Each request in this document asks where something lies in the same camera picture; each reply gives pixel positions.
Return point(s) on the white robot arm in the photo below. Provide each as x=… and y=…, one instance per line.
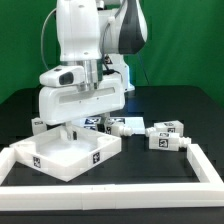
x=86, y=35

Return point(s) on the white marker base sheet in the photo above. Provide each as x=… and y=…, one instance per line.
x=135, y=123

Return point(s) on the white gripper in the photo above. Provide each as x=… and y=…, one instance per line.
x=63, y=99

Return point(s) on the white U-shaped fence frame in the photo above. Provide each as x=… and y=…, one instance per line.
x=207, y=191

